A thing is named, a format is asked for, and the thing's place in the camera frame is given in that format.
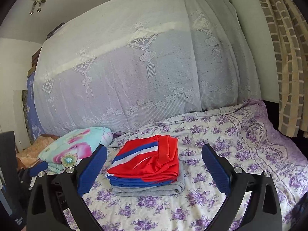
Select folded blue pants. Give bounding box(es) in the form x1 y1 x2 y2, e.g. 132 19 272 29
107 174 178 187

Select blue printed blanket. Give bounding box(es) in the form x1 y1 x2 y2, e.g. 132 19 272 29
26 73 46 141

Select red pants with striped sides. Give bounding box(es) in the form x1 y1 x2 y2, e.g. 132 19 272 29
106 135 180 184

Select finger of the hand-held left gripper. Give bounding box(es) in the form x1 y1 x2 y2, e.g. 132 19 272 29
28 161 49 177

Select orange floral blanket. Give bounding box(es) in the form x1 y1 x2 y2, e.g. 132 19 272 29
16 135 59 169

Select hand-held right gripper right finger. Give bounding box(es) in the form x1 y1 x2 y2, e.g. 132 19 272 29
201 143 282 231

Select purple floral bedsheet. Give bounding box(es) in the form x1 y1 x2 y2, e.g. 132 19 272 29
63 99 308 231

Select brick pattern curtain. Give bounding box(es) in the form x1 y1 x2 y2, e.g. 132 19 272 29
250 0 308 137

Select white lace cover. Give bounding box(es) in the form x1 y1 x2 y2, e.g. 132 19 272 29
34 0 262 135

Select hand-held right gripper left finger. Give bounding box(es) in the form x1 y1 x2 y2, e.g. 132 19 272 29
26 144 108 231

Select dark patterned cloth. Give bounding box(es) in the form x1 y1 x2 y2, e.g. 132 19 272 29
46 22 65 39

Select folded grey pants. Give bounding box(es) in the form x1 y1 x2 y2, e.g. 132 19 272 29
111 166 186 196

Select folded teal floral quilt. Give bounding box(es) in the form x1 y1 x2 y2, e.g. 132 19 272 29
38 127 113 174

